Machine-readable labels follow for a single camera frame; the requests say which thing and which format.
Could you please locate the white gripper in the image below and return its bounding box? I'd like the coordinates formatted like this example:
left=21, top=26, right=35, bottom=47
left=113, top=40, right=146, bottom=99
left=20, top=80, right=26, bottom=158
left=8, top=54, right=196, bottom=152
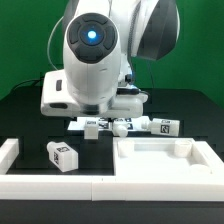
left=40, top=70, right=148, bottom=118

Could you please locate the white square tabletop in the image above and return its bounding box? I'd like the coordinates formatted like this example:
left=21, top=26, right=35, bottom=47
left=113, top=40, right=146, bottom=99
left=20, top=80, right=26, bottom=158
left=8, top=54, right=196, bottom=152
left=113, top=137, right=212, bottom=178

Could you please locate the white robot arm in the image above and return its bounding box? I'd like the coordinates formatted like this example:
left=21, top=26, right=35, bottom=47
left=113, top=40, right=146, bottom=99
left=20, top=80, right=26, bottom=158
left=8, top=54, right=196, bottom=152
left=41, top=0, right=180, bottom=118

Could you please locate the white paper marker sheet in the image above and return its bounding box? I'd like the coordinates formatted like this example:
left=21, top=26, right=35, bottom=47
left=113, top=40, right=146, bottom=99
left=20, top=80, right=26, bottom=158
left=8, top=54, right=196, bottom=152
left=67, top=116, right=150, bottom=131

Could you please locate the white U-shaped fence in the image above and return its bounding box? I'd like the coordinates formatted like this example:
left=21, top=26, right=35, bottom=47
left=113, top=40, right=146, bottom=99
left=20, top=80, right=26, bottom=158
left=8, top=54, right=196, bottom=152
left=0, top=139, right=224, bottom=202

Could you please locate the grey cable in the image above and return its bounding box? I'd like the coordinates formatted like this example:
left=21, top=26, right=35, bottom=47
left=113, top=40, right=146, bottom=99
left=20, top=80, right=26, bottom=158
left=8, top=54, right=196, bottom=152
left=46, top=16, right=65, bottom=71

